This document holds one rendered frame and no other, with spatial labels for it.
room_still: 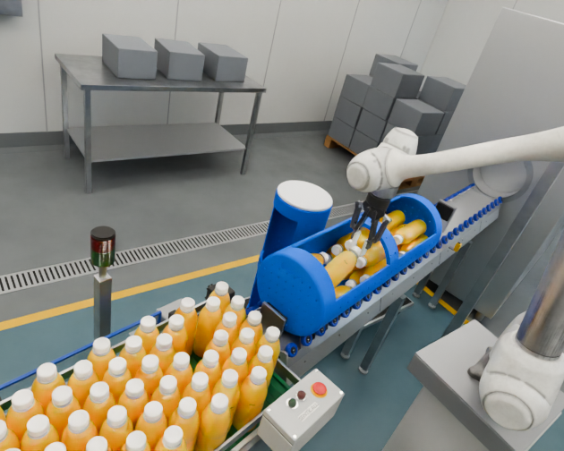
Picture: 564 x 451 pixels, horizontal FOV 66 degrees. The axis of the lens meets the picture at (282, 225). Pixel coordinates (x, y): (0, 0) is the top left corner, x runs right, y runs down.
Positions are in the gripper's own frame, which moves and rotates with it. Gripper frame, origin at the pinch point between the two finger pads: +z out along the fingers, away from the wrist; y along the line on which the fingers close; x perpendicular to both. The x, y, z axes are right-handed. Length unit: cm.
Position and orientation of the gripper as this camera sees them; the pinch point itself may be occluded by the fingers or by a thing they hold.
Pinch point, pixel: (359, 243)
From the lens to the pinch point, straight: 149.5
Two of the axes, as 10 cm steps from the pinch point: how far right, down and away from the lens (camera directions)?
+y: -7.1, -5.2, 4.9
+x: -6.7, 2.6, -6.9
